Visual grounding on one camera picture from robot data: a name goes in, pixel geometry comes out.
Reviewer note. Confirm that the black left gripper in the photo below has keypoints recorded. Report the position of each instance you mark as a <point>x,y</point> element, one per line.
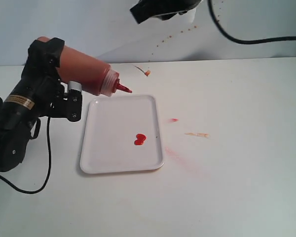
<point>42,81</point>

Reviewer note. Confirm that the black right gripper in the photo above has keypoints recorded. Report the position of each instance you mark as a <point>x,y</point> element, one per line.
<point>162,9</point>

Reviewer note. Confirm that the ketchup squeeze bottle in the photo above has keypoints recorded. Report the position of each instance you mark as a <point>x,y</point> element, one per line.
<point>95,76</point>

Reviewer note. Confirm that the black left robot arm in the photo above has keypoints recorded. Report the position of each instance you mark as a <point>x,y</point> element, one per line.
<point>16,128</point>

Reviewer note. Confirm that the red ketchup blob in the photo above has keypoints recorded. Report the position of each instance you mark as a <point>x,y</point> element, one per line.
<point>140,139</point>

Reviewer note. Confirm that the white rectangular plastic tray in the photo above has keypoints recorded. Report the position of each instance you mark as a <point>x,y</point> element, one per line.
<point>112,124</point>

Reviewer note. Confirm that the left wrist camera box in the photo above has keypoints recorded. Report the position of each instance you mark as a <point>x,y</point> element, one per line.
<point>73,103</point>

